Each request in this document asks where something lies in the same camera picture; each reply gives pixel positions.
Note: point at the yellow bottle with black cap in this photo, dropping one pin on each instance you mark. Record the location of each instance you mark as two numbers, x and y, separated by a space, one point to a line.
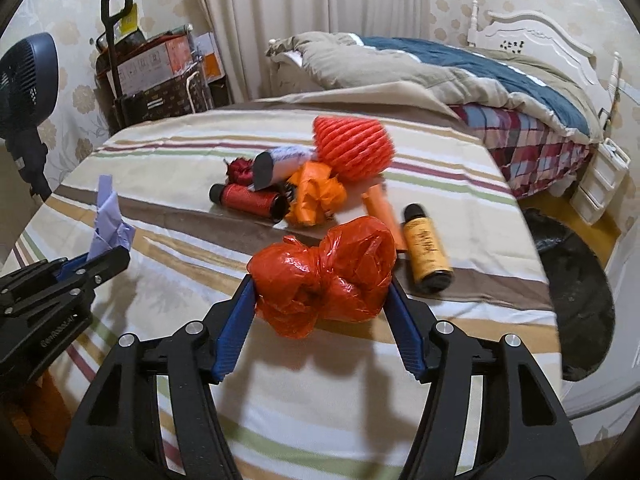
425 245

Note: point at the red thread spool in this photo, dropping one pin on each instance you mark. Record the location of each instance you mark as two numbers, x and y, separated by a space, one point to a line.
247 200

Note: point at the red plastic bag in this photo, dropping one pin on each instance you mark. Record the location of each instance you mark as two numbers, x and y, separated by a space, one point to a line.
320 275

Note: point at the purple paper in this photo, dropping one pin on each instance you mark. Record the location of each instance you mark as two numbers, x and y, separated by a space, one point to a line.
112 225

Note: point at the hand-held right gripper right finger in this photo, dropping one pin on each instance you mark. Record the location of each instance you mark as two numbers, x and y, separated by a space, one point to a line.
407 340

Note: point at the trash bin with black liner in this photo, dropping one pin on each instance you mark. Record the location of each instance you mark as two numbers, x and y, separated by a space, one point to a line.
575 285

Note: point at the cream curtain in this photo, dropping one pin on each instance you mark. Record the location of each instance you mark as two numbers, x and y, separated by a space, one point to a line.
300 0

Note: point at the white and orange cardboard box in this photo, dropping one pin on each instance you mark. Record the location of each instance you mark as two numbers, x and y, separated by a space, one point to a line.
155 62

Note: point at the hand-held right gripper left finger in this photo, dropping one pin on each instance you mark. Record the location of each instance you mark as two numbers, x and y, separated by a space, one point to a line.
235 332

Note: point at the white bed headboard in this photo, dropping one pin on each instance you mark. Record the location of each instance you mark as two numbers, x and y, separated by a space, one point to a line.
540 40

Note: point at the bed with plaid sheet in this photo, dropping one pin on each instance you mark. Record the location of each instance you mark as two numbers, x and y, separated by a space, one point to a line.
400 70

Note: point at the orange and white carton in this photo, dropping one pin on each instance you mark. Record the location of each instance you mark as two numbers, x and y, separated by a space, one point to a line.
210 57

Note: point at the dark red wrapper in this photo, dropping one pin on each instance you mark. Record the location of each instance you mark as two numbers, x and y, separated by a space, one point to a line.
240 170

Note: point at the orange tube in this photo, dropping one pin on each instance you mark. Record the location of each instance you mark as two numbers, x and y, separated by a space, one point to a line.
380 207

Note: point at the orange wrapper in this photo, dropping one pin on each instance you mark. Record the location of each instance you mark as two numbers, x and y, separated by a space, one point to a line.
312 195

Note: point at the white plastic drawer unit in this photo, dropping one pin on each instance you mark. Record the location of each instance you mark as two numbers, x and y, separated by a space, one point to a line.
597 185

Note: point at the orange foam fruit net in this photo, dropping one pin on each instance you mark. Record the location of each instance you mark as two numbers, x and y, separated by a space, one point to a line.
350 147

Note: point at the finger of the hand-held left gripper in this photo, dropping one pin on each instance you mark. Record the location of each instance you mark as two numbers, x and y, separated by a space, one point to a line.
110 262
70 267

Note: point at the black electric fan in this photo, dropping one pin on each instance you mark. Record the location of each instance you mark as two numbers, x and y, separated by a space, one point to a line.
25 80

